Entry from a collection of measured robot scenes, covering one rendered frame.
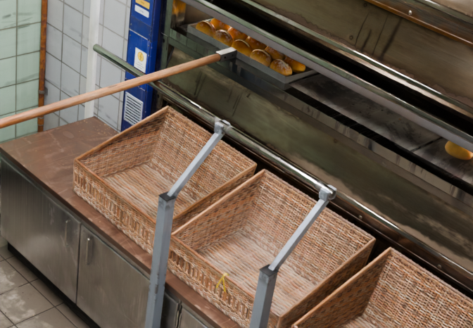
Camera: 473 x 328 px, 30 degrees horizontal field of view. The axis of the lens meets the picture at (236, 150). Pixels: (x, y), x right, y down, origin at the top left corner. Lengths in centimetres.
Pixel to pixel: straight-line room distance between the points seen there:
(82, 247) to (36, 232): 35
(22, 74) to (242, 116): 143
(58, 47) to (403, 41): 202
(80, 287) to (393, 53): 164
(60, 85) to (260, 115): 137
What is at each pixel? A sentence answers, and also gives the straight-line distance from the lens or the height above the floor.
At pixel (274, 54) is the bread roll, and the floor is 122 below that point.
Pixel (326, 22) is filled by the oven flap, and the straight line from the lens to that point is 306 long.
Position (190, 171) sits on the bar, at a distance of 298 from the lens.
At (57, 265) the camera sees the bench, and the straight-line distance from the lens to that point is 383.
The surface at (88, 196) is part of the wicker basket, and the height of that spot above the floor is 61.
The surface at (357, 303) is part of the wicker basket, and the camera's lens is 314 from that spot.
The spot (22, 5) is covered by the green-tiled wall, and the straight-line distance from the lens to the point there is 435.
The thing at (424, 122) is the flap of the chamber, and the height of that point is 141.
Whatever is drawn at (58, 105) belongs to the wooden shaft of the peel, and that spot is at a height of 119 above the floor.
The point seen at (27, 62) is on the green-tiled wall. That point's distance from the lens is 448.
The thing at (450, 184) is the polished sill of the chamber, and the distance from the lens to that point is 291.
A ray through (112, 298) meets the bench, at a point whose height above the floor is 30.
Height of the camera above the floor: 258
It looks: 30 degrees down
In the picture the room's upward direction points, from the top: 9 degrees clockwise
